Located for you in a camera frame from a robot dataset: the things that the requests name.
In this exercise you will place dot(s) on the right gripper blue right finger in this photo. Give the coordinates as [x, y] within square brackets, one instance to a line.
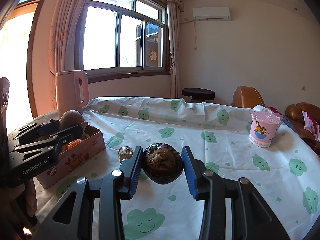
[194, 174]

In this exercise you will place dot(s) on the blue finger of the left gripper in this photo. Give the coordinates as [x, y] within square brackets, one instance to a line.
[62, 137]
[33, 131]

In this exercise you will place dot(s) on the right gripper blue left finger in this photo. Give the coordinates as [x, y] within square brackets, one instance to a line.
[131, 169]

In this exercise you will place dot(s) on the brown round mangosteen fruit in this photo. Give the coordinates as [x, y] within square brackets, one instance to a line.
[69, 119]

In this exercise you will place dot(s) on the sugarcane piece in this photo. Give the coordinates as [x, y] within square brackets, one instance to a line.
[125, 152]

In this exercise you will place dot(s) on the large bumpy tangerine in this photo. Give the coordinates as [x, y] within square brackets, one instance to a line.
[73, 143]

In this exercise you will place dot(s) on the dark wrinkled date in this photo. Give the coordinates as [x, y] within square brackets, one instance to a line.
[162, 163]

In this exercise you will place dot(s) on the person's left hand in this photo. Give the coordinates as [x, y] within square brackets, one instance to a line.
[24, 204]

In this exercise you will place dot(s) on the pink electric kettle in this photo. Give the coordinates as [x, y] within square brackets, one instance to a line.
[71, 91]

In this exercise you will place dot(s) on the dark round stool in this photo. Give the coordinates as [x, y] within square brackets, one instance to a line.
[199, 94]

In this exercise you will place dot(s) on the pink cartoon cup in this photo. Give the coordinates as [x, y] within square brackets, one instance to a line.
[263, 128]

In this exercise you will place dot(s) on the brown leather chair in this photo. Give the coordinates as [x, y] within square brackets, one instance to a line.
[247, 97]

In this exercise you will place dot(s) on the white green cloud tablecloth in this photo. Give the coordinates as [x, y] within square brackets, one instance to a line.
[286, 174]

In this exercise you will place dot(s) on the brown leather sofa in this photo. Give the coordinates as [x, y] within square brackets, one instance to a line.
[294, 118]

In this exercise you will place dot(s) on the pink floral cushion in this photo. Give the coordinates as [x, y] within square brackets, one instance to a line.
[311, 125]

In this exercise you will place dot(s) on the pink left curtain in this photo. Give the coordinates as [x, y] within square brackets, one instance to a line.
[65, 17]

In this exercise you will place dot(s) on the pink curtain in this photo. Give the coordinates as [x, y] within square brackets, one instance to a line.
[174, 22]
[65, 17]

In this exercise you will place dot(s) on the pink right curtain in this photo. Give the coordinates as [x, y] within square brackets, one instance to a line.
[174, 22]

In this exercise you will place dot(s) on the window with brown frame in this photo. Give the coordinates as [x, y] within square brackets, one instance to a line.
[122, 38]

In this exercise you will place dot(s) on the white wall air conditioner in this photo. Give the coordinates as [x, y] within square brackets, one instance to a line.
[212, 13]

